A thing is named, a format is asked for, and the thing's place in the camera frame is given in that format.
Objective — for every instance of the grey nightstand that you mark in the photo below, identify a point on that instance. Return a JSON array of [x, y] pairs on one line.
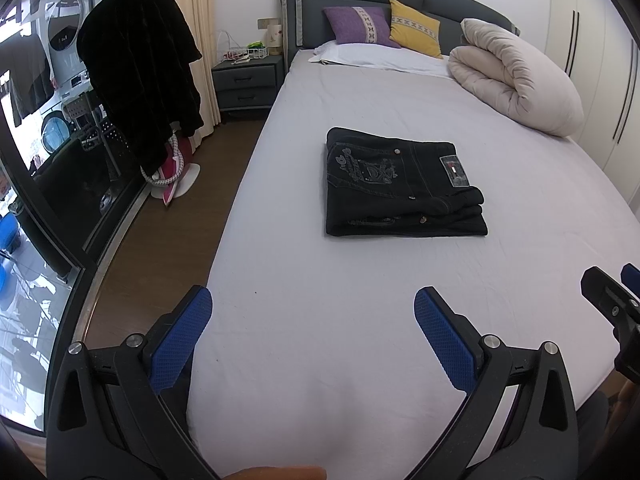
[[245, 85]]

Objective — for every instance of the white flat pillow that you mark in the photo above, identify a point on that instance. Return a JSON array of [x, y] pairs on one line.
[[380, 57]]

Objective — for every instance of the red and white appliance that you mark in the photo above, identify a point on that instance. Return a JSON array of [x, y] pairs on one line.
[[175, 170]]

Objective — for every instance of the black pants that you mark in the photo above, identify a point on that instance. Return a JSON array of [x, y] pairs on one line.
[[380, 195]]

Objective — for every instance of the dark hanging garment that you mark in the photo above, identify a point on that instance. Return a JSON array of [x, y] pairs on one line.
[[27, 80]]

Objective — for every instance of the black framed glass door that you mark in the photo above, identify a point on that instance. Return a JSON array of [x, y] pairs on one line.
[[45, 220]]

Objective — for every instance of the person's left hand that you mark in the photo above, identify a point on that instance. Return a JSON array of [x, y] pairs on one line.
[[280, 474]]

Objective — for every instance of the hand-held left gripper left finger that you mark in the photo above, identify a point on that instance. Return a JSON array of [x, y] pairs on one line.
[[180, 340]]

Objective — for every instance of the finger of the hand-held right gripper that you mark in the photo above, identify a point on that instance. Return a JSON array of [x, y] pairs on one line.
[[612, 305], [632, 274]]

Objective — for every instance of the black hanging coat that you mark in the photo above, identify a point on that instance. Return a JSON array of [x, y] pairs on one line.
[[140, 70]]

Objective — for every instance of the bed with white sheet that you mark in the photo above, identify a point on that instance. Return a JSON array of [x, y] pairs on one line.
[[350, 85]]

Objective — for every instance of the white washing machine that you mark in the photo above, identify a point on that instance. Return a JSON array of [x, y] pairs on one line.
[[55, 130]]

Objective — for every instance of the beige rolled duvet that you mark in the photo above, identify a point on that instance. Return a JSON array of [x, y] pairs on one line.
[[510, 75]]

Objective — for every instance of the yellow patterned pillow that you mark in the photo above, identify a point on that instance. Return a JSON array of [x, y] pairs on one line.
[[415, 27]]

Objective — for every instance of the blue container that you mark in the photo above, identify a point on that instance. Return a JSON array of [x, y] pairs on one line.
[[7, 232]]

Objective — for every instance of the purple patterned pillow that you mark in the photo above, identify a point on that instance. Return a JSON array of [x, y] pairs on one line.
[[357, 25]]

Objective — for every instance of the white wardrobe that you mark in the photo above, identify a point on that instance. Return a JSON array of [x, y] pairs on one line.
[[595, 35]]

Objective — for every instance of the white dryer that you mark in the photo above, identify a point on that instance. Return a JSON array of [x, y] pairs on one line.
[[65, 25]]

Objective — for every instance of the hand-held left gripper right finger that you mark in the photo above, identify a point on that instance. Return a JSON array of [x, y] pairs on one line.
[[445, 340]]

